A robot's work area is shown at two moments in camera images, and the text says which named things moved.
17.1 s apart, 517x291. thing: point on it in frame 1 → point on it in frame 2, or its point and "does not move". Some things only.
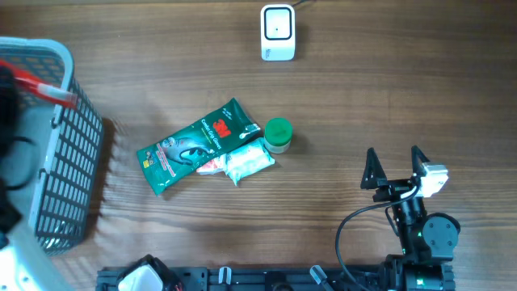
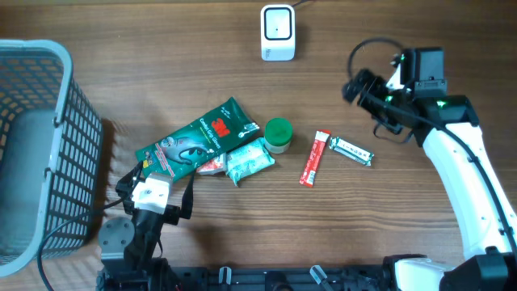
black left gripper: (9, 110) → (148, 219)
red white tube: (31, 81) → (308, 176)
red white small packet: (216, 166) does not move
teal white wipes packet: (248, 161) does not move
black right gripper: (392, 187) → (376, 84)
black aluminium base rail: (273, 278) does not move
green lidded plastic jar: (278, 135) does not move
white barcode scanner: (278, 32) does not move
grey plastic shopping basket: (59, 150) does not move
